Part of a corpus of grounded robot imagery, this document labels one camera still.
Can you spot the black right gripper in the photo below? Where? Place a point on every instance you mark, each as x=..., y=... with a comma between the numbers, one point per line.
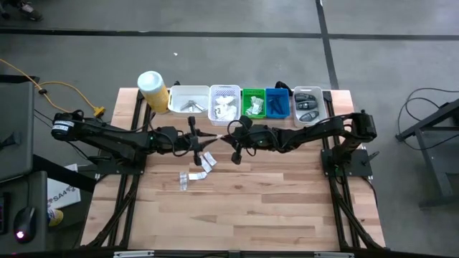
x=260, y=136

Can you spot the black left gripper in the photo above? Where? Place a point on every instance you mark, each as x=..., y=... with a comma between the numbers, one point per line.
x=179, y=141

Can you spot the plain white sachet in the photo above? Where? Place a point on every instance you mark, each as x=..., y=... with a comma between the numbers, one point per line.
x=219, y=136

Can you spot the clear bag of cotton pads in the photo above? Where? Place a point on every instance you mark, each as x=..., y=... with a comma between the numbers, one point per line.
x=222, y=101
x=231, y=113
x=218, y=114

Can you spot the clear-wrapped slim toiletry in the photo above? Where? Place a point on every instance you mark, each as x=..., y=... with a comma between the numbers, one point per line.
x=200, y=106
x=188, y=106

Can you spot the long white printed sachet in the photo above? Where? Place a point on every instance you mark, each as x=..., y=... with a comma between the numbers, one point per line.
x=256, y=101

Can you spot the clear plastic packet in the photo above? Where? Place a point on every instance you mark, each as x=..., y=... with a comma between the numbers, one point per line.
x=183, y=181

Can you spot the blue disposable razor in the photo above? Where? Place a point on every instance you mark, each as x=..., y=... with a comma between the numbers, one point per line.
x=275, y=111
x=280, y=107
x=272, y=105

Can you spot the dark grey electric shaver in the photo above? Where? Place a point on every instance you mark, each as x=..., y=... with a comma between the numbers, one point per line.
x=306, y=105
x=305, y=97
x=309, y=116

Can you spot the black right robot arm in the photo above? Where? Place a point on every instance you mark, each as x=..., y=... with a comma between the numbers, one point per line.
x=322, y=129

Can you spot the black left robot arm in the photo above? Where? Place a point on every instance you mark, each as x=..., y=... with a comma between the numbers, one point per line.
x=107, y=134

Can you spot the small white printed sachet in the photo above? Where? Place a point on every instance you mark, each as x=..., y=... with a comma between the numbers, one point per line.
x=211, y=158

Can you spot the green plastic basket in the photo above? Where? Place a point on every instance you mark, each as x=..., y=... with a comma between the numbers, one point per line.
x=247, y=93

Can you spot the white perforated plastic basket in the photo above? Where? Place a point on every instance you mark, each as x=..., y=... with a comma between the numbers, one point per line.
x=226, y=90

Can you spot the white solid plastic bin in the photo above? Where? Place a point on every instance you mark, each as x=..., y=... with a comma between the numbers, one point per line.
x=175, y=93

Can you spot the yellow wipes canister white lid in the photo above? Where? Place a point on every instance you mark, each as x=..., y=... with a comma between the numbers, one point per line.
x=156, y=96

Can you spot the blue plastic basket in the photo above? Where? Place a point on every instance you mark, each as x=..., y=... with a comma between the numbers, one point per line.
x=285, y=94

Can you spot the black object behind baskets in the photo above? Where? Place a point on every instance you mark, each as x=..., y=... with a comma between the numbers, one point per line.
x=283, y=86

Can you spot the black front crossbar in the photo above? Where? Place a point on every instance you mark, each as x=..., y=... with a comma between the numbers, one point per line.
x=229, y=255

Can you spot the white printed cardboard box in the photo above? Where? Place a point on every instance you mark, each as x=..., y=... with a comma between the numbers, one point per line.
x=66, y=195

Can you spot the yellow and white bottle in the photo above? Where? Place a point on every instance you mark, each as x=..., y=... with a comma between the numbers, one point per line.
x=56, y=218

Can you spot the black side desk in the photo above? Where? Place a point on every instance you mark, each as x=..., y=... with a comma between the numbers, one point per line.
x=41, y=233

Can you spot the grey cabinet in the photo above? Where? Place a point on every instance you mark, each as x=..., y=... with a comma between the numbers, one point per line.
x=16, y=125

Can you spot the black computer mouse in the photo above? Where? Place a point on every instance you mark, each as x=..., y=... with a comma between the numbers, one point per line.
x=25, y=222

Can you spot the black metal stand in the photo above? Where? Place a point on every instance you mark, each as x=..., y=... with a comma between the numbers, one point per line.
x=434, y=143

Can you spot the person's shoe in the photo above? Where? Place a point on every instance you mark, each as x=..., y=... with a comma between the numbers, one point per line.
x=28, y=9

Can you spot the black aluminium rail frame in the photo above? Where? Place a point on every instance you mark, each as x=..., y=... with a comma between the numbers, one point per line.
x=137, y=107
x=329, y=98

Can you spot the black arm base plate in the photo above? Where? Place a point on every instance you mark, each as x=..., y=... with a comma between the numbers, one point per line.
x=107, y=168
x=358, y=170

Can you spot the silver bracket plate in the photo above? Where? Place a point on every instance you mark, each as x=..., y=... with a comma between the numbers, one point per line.
x=132, y=254
x=333, y=254

